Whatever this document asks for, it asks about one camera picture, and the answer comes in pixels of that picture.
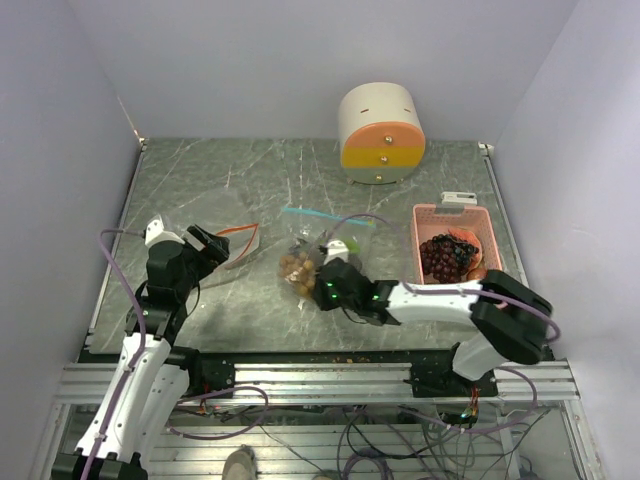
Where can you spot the orange zip top bag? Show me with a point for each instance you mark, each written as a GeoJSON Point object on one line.
{"type": "Point", "coordinates": [243, 241]}

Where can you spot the small white plastic clip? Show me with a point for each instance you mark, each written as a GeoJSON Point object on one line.
{"type": "Point", "coordinates": [459, 198]}

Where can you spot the fake green vegetable piece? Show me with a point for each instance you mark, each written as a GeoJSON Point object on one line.
{"type": "Point", "coordinates": [352, 246]}

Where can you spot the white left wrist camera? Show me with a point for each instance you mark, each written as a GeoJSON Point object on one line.
{"type": "Point", "coordinates": [159, 229]}

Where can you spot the aluminium rail frame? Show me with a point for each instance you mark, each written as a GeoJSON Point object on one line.
{"type": "Point", "coordinates": [402, 378]}

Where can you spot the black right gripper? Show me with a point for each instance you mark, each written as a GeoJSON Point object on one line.
{"type": "Point", "coordinates": [320, 298]}

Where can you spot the fake brown longan bunch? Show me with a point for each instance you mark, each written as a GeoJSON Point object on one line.
{"type": "Point", "coordinates": [299, 271]}

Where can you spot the fake dark blue grape bunch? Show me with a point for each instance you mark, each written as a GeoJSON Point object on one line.
{"type": "Point", "coordinates": [461, 251]}

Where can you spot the blue zip top bag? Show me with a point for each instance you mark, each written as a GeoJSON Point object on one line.
{"type": "Point", "coordinates": [316, 238]}

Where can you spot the pink perforated plastic basket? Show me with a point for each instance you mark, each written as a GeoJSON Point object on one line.
{"type": "Point", "coordinates": [430, 220]}

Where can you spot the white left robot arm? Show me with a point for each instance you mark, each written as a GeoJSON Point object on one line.
{"type": "Point", "coordinates": [152, 373]}

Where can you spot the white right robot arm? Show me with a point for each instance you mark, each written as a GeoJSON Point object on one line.
{"type": "Point", "coordinates": [512, 322]}

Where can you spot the round mini drawer cabinet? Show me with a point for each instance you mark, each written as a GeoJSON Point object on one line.
{"type": "Point", "coordinates": [380, 135]}

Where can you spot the fake brown round fruit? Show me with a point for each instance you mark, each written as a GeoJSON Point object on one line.
{"type": "Point", "coordinates": [477, 274]}

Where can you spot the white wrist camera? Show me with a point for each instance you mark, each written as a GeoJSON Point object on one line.
{"type": "Point", "coordinates": [334, 249]}
{"type": "Point", "coordinates": [159, 229]}

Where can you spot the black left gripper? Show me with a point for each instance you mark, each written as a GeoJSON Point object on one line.
{"type": "Point", "coordinates": [214, 252]}

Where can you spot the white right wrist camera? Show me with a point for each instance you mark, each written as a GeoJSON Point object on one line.
{"type": "Point", "coordinates": [334, 249]}

